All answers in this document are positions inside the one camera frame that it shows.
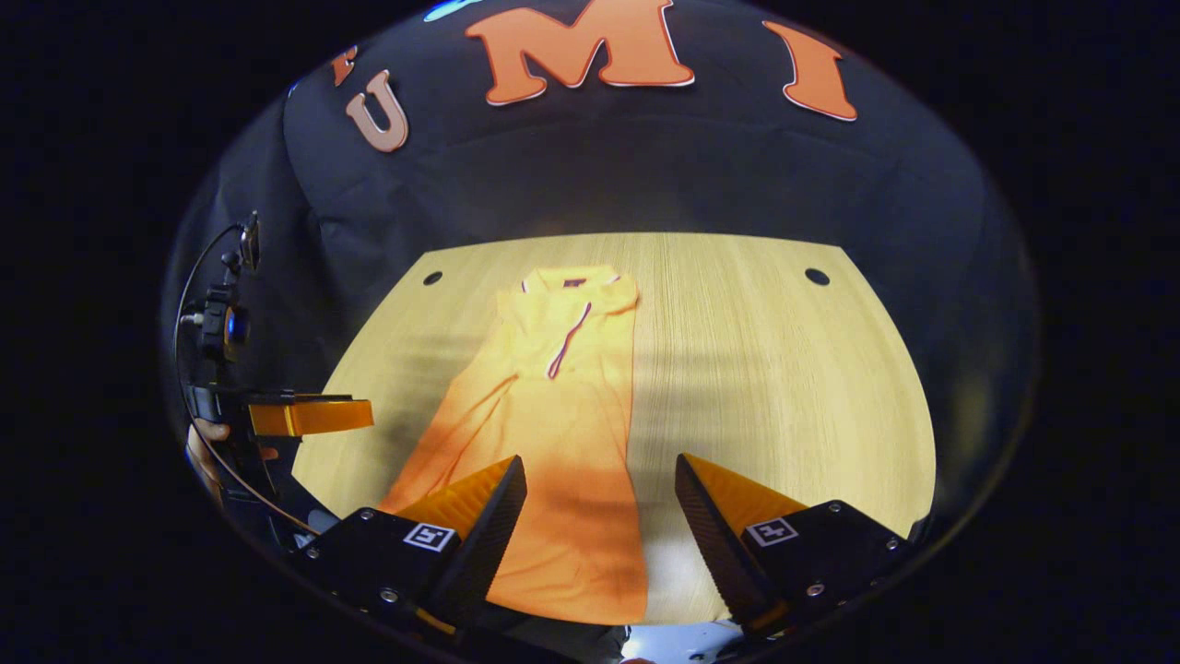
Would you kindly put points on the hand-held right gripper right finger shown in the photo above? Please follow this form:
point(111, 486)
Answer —
point(710, 544)

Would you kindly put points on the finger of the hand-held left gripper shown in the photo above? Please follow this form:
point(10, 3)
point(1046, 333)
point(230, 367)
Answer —
point(309, 417)

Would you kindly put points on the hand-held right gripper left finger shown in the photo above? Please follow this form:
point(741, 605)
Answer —
point(493, 535)

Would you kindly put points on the orange T-shirt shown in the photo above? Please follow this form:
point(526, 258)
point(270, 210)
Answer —
point(562, 443)

